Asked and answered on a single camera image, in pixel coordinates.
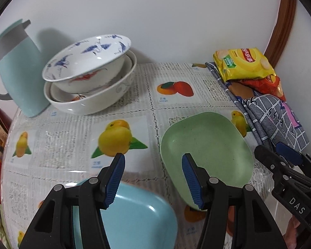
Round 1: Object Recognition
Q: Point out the white porcelain bowl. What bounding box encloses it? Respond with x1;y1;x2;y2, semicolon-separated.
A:
50;54;133;103

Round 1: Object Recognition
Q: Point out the red chips bag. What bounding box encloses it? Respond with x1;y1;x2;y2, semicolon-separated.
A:
237;74;286;101

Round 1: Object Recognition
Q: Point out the large white grey-patterned bowl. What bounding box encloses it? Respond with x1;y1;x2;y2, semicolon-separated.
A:
44;49;137;115

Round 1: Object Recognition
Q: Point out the yellow chips bag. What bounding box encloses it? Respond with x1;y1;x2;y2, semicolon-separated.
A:
213;47;275;83

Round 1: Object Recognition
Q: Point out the blue patterned porcelain bowl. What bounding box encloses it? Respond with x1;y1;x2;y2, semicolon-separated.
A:
42;34;132;94

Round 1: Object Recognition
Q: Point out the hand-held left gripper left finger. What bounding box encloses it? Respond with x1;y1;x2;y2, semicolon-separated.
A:
18;153;126;249

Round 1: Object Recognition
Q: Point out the fruit print tablecloth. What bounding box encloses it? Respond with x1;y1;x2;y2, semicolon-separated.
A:
1;62;296;249

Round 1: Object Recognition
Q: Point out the brown wooden door frame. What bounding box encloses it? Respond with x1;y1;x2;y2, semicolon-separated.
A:
264;0;297;69

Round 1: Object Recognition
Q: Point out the green plastic plate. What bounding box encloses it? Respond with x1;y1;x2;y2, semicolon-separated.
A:
160;112;254;210

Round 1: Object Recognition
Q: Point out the light blue thermos jug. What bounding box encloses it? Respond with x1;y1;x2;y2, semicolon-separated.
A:
0;19;51;118

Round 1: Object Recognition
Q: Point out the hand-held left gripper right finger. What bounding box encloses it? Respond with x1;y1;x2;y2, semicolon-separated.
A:
181;153;288;249

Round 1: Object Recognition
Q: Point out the grey checked folded cloth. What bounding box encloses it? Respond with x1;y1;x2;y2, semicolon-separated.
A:
205;62;310;153

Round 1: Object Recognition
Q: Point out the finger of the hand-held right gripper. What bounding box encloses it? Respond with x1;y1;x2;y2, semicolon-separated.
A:
275;142;311;184
254;145;300;187

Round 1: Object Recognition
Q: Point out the light blue plastic plate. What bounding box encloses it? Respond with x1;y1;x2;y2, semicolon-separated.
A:
73;180;179;249

